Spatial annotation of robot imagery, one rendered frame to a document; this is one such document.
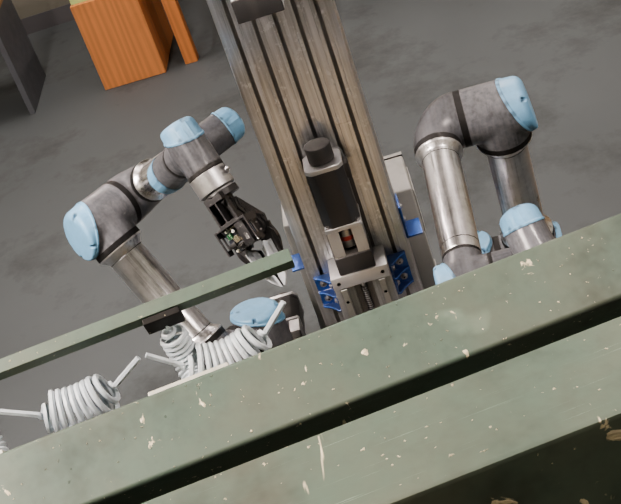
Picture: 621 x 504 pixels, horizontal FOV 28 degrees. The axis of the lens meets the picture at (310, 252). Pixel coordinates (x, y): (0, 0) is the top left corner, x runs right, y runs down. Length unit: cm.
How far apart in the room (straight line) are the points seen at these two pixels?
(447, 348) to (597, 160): 409
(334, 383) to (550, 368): 53
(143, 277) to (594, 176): 296
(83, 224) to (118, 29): 497
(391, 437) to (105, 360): 439
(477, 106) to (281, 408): 120
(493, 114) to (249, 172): 380
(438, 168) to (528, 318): 102
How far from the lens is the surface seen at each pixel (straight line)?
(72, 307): 573
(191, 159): 234
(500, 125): 251
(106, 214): 275
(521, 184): 264
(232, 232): 232
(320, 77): 272
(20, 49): 808
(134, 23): 763
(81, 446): 147
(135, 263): 276
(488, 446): 88
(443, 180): 241
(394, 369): 142
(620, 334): 95
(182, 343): 162
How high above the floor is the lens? 279
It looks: 31 degrees down
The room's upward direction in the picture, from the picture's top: 20 degrees counter-clockwise
